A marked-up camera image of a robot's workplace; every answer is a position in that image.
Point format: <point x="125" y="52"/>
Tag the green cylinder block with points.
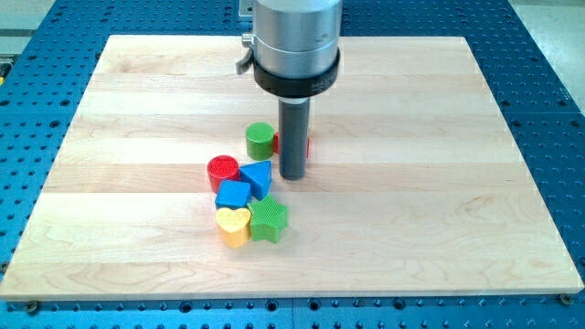
<point x="259" y="141"/>

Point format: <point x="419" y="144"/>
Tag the green star block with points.
<point x="268" y="219"/>

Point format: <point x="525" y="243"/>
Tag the blue triangle block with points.
<point x="258" y="175"/>

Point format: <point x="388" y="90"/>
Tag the red star block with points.
<point x="276" y="145"/>

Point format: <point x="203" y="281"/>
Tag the silver robot arm cylinder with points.
<point x="293" y="46"/>

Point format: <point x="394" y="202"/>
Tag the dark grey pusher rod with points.
<point x="293" y="133"/>

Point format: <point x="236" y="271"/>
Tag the yellow heart block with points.
<point x="233" y="226"/>

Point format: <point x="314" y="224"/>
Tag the light wooden board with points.
<point x="414" y="184"/>

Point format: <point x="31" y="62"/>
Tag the blue cube block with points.
<point x="233" y="194"/>

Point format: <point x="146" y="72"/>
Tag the red cylinder block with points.
<point x="221" y="168"/>

